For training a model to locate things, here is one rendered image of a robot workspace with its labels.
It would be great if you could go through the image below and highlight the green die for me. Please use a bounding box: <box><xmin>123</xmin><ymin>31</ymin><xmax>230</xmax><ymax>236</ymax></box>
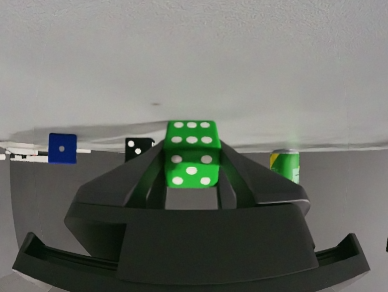
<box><xmin>162</xmin><ymin>120</ymin><xmax>221</xmax><ymax>188</ymax></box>

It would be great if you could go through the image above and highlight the green drink can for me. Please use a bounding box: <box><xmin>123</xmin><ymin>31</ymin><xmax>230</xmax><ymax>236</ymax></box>
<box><xmin>270</xmin><ymin>149</ymin><xmax>299</xmax><ymax>184</ymax></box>

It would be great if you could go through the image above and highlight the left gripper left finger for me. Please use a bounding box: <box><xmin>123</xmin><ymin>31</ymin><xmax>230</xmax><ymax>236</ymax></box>
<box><xmin>72</xmin><ymin>139</ymin><xmax>167</xmax><ymax>209</ymax></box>

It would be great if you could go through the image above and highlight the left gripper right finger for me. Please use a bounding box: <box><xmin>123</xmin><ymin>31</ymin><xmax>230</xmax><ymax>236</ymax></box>
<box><xmin>216</xmin><ymin>139</ymin><xmax>311</xmax><ymax>217</ymax></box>

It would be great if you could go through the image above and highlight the blue die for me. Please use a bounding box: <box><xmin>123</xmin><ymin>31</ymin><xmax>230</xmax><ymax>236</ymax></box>
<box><xmin>48</xmin><ymin>133</ymin><xmax>77</xmax><ymax>164</ymax></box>

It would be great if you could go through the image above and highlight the black die with white pips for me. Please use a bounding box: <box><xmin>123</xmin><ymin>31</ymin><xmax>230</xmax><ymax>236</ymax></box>
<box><xmin>125</xmin><ymin>137</ymin><xmax>155</xmax><ymax>163</ymax></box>

